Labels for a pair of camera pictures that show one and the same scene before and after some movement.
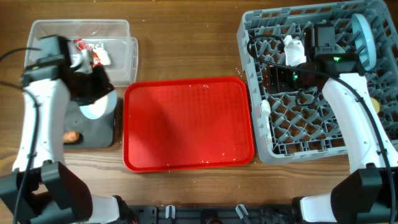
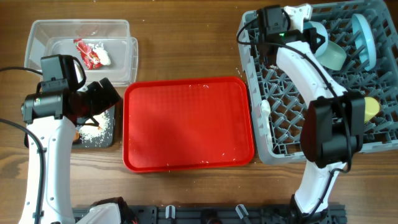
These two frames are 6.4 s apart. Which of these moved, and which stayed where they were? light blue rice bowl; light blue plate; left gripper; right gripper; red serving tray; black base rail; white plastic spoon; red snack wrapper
Moved: right gripper; light blue rice bowl; left gripper
Stayed: red snack wrapper; red serving tray; white plastic spoon; light blue plate; black base rail
